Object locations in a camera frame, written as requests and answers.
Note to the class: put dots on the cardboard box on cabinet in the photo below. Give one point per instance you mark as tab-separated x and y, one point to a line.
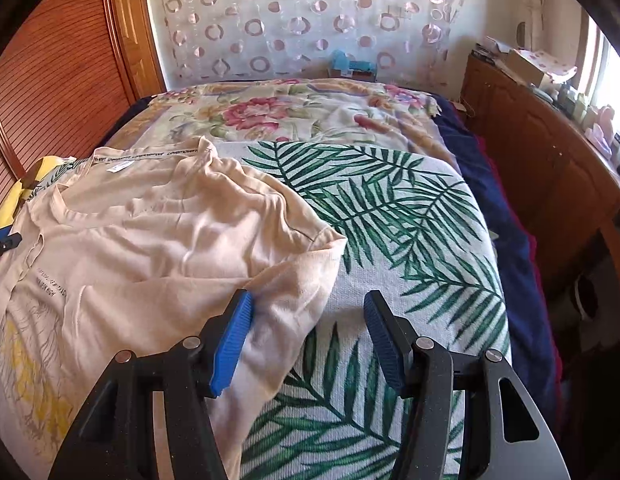
539	67

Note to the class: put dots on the wooden louvered wardrobe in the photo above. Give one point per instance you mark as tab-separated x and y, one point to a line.
67	75

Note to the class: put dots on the navy blue blanket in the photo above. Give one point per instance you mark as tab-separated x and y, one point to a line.
534	354

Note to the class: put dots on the yellow plush toy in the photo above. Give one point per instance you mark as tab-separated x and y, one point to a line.
43	171

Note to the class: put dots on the circle patterned sheer curtain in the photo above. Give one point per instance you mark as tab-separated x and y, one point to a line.
202	41

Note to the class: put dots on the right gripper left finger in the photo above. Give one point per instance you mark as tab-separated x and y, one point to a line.
146	416

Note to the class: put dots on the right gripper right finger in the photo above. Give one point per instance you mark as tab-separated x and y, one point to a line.
505	435

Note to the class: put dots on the wooden low cabinet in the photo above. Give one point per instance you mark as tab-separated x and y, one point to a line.
560	190

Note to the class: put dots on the blue toy on box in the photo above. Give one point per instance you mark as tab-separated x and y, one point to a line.
341	66

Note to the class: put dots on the window with wooden frame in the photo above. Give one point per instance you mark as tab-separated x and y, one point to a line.
598	77

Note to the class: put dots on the beige printed t-shirt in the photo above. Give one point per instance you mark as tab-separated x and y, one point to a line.
137	250

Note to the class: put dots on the palm leaf bed sheet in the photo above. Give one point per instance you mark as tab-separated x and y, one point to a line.
414	232

